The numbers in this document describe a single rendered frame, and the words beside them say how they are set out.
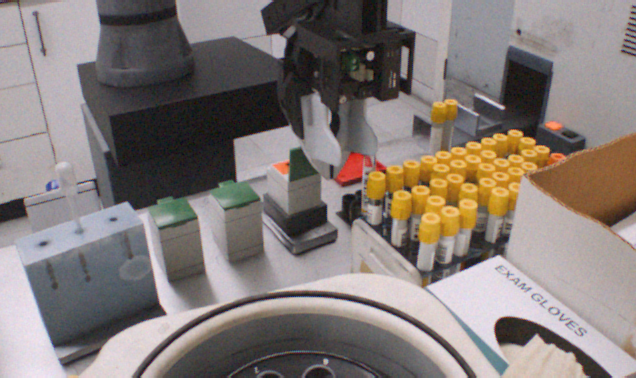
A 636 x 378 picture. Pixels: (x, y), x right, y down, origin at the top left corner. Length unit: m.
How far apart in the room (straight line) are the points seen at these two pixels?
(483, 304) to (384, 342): 0.11
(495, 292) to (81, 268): 0.33
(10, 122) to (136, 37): 1.43
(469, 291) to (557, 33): 0.43
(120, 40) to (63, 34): 1.31
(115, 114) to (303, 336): 0.46
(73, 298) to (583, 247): 0.40
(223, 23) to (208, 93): 2.21
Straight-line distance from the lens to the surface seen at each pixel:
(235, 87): 0.82
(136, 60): 0.86
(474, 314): 0.46
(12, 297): 0.63
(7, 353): 0.57
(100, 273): 0.51
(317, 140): 0.50
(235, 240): 0.59
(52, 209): 0.61
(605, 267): 0.45
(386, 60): 0.45
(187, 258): 0.58
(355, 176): 0.73
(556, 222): 0.46
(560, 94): 0.82
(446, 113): 0.68
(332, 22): 0.46
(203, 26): 2.97
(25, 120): 2.26
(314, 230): 0.62
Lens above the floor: 1.25
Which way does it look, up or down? 31 degrees down
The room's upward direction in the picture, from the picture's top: straight up
